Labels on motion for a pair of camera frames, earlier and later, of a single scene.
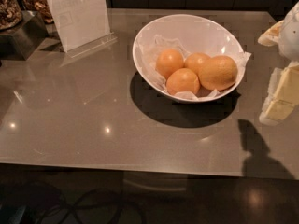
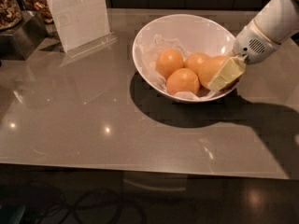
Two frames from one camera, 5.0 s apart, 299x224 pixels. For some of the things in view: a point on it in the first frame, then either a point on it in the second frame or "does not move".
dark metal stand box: x=21 y=41 does not move
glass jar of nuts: x=10 y=11 does not move
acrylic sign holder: x=80 y=15 does not move
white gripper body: x=290 y=36 to x=252 y=44
